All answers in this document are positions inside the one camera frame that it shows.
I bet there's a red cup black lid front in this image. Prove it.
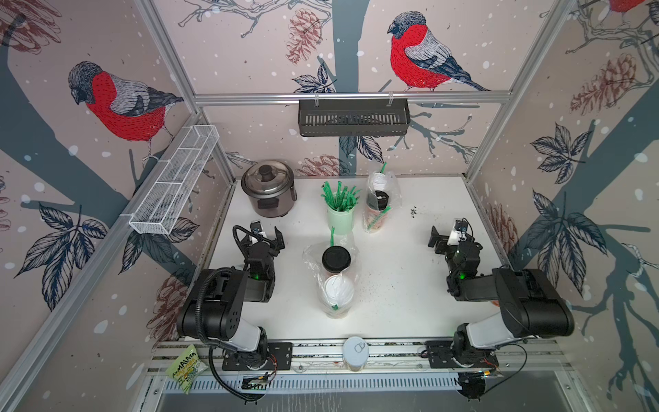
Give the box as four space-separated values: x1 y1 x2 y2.
363 191 390 233

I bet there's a green straw holder cup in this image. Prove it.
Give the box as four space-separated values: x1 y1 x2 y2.
321 181 360 235

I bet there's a green snack packet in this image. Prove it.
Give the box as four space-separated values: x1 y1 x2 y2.
166 344 209 394

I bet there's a can on front rail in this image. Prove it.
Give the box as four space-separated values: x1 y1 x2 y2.
343 336 370 372

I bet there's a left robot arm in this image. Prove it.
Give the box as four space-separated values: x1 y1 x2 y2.
176 221 285 371

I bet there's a white mesh wall shelf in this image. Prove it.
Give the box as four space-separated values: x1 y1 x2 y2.
129 125 219 234

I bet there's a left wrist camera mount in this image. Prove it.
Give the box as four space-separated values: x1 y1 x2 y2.
250 221 267 245

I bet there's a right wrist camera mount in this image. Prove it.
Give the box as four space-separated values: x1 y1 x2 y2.
447 221 472 245

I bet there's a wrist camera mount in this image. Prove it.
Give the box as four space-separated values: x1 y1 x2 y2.
250 221 267 245
447 221 472 245

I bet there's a silver rice cooker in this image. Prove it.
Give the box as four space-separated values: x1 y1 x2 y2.
241 160 297 218

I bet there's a red cup black lid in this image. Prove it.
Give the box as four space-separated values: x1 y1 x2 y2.
321 245 352 275
363 191 390 233

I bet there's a clear plastic carrier bag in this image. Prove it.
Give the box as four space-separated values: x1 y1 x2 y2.
362 162 403 233

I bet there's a black hanging wire basket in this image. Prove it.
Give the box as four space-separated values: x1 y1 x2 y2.
298 99 411 137

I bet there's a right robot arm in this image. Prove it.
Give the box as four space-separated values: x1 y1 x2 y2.
427 219 575 368

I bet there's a yellow cup white lid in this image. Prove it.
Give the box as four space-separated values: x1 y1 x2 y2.
322 275 355 318

